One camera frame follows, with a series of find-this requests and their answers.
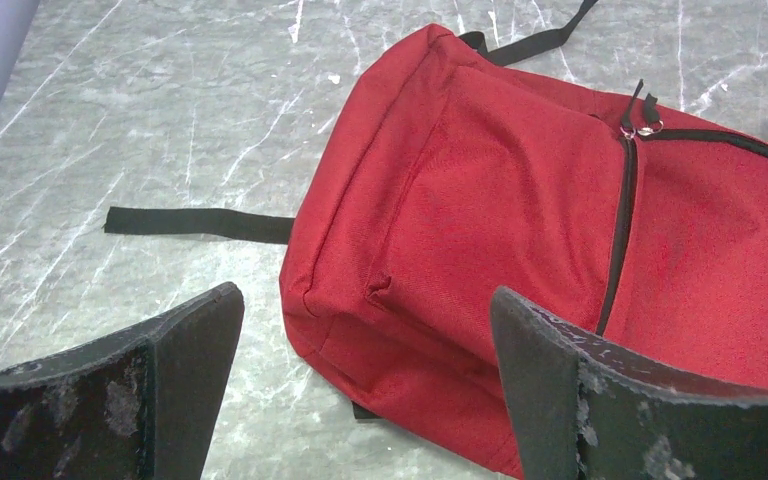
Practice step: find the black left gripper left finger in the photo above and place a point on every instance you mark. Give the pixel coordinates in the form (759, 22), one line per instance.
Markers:
(139, 403)

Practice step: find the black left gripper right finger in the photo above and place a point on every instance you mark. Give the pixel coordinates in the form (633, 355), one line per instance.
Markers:
(583, 407)

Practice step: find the red student backpack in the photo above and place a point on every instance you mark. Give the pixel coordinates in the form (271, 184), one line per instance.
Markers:
(449, 175)

